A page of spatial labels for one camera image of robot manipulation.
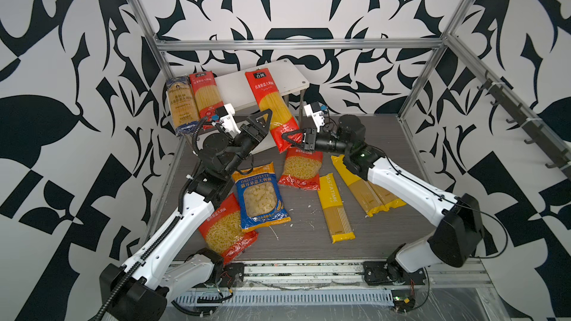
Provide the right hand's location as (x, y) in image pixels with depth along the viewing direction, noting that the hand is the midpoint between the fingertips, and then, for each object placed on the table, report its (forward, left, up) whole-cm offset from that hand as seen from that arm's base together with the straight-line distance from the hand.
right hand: (285, 135), depth 65 cm
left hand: (+3, +5, +6) cm, 9 cm away
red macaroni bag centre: (+8, -7, -34) cm, 35 cm away
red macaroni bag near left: (-17, +23, -32) cm, 43 cm away
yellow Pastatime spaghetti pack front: (-9, -18, -35) cm, 40 cm away
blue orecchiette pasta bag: (-7, +10, -33) cm, 35 cm away
